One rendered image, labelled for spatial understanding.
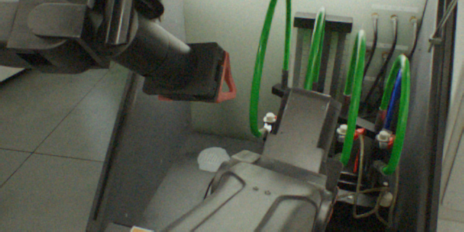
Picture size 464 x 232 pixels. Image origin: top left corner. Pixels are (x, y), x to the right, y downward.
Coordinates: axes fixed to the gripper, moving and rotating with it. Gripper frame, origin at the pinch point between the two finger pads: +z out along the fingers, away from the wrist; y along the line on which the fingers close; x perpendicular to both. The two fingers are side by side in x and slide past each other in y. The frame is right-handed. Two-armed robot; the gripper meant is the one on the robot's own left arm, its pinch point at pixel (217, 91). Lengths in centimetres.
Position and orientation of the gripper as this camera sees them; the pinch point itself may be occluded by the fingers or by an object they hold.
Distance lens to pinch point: 53.7
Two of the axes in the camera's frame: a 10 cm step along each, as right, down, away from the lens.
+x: -1.7, 9.6, -2.4
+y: -8.6, -0.3, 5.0
